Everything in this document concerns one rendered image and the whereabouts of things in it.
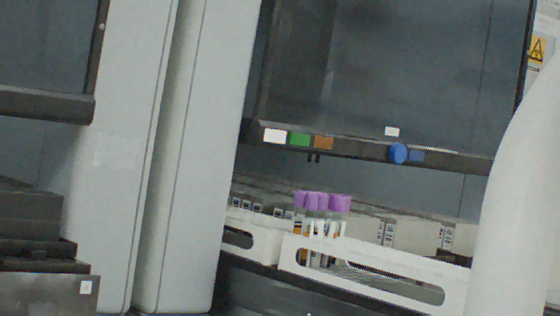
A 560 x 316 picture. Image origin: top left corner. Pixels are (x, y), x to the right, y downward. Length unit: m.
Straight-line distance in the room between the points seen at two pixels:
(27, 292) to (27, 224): 0.10
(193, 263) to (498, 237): 0.69
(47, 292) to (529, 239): 0.57
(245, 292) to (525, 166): 0.69
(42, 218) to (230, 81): 0.32
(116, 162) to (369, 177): 0.86
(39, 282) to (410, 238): 0.71
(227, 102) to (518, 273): 0.70
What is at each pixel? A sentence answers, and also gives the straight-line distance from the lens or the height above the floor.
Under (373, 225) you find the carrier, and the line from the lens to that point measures 1.61.
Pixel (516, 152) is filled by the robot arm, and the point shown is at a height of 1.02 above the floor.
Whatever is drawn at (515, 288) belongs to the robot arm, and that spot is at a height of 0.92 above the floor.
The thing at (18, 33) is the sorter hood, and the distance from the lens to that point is 1.19.
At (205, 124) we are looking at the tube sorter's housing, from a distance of 1.38.
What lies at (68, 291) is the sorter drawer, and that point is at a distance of 1.18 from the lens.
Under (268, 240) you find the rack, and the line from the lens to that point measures 1.41.
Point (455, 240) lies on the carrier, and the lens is 1.78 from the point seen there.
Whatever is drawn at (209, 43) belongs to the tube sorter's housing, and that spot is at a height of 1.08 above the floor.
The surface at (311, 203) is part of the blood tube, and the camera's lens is 1.37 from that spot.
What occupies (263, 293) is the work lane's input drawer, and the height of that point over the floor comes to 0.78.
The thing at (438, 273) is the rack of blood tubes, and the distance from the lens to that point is 1.24.
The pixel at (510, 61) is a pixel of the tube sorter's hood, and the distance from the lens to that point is 1.84.
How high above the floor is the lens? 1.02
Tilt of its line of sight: 3 degrees down
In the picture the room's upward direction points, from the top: 9 degrees clockwise
